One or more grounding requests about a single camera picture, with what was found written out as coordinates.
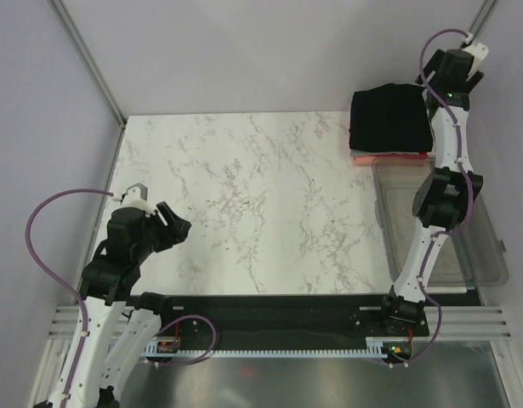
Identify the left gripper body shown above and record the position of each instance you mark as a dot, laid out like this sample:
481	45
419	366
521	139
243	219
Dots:
144	247

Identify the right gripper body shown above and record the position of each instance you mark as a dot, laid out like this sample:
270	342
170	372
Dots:
433	82

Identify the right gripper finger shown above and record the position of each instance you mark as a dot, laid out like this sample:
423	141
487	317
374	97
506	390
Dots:
474	81
430	67

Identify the black t-shirt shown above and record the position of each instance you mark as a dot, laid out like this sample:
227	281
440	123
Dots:
392	117

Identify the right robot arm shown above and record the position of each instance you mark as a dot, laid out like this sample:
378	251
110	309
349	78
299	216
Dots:
445	199

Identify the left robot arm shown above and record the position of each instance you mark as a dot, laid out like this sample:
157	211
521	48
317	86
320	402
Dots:
97	366

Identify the folded red t-shirt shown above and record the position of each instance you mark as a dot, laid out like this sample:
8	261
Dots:
414	154

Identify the folded grey t-shirt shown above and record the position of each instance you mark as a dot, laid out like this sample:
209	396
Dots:
361	153

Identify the folded peach t-shirt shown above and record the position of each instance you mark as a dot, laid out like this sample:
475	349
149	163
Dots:
365	160

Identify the clear plastic bin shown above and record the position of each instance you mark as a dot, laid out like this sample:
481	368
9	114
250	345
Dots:
473	257

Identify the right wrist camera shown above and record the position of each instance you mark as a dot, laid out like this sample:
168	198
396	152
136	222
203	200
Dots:
478	51

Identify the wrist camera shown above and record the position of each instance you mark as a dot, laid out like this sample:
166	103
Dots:
135	196
478	51

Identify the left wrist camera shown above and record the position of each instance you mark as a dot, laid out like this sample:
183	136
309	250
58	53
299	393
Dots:
135	196

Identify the right aluminium frame post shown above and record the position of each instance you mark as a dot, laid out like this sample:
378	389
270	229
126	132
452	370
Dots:
482	16

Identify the aluminium frame post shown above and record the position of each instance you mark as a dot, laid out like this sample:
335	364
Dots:
482	16
77	41

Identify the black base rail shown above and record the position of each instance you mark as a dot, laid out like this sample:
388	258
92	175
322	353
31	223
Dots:
282	322

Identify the white slotted cable duct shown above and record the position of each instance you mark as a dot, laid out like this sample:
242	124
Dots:
370	350

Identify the left aluminium frame post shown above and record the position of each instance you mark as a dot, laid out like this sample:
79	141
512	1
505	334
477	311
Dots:
77	41

